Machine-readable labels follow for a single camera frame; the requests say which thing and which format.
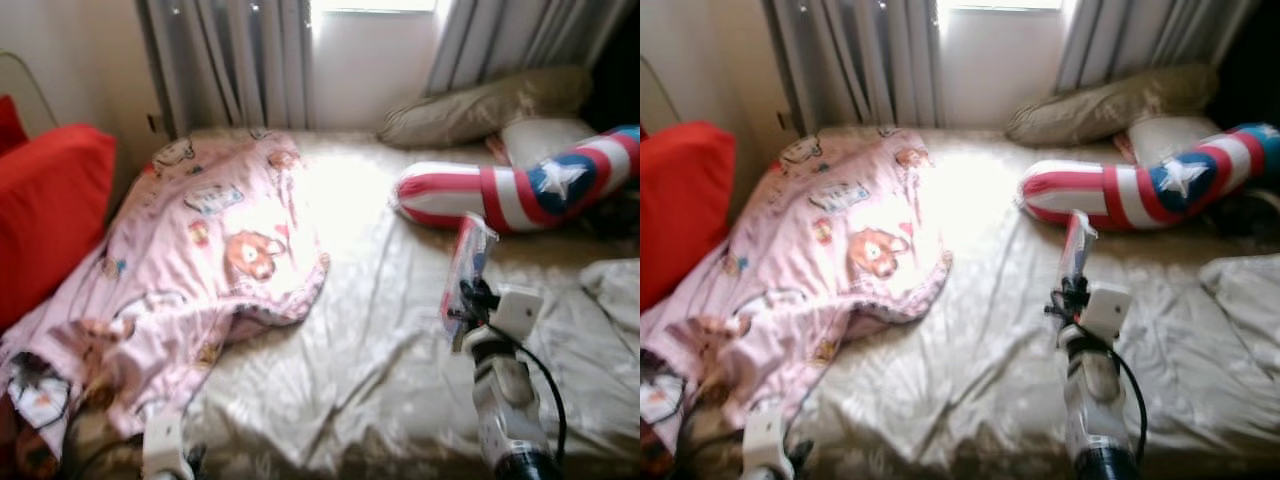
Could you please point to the dark brown plush toy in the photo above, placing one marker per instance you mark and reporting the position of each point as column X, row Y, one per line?
column 618, row 215
column 1245, row 212

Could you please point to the colourful comic book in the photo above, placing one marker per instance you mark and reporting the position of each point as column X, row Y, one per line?
column 1078, row 245
column 468, row 260

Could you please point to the large red cushion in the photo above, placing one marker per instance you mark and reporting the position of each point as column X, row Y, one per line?
column 50, row 210
column 685, row 200
column 10, row 125

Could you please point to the grey floral flat pillow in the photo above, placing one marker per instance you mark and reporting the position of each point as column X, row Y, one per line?
column 1245, row 300
column 615, row 290

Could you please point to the red white blue star bolster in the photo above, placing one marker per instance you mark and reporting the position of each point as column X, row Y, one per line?
column 1130, row 190
column 500, row 190

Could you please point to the plain cream pillow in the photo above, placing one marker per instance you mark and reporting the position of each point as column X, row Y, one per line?
column 1170, row 135
column 545, row 140

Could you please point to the bed with grey floral sheet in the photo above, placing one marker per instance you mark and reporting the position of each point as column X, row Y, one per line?
column 1000, row 340
column 380, row 330

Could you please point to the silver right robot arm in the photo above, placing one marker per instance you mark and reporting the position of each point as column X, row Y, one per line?
column 1095, row 410
column 505, row 410

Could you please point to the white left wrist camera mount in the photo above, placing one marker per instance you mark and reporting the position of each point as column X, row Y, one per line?
column 163, row 445
column 765, row 445

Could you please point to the beige floral plump pillow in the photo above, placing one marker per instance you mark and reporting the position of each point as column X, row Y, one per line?
column 480, row 110
column 1110, row 105

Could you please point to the grey curtain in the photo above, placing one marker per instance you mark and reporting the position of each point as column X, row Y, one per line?
column 220, row 60
column 850, row 60
column 1150, row 40
column 520, row 40

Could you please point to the pink cartoon bear blanket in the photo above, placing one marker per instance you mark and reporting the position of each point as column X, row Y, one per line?
column 180, row 250
column 800, row 250

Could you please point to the bright window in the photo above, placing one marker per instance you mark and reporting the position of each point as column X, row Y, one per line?
column 1000, row 4

